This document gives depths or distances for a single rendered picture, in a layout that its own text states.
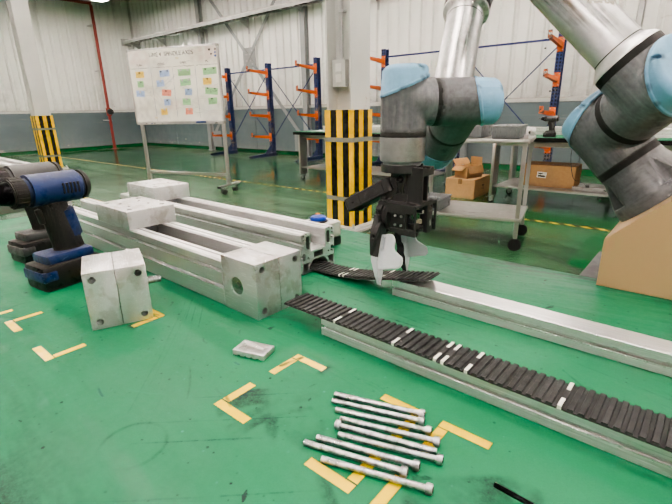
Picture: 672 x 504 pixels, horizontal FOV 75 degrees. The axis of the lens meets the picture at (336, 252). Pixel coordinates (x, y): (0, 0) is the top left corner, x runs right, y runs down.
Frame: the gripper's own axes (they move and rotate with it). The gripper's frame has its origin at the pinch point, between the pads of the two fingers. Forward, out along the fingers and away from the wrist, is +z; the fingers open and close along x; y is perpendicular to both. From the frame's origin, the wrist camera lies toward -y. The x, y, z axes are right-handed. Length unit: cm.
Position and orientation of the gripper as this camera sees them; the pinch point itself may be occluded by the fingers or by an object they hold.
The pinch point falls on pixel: (389, 271)
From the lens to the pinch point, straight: 82.2
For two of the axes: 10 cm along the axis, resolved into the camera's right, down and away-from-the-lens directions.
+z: 0.2, 9.5, 3.1
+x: 6.5, -2.5, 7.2
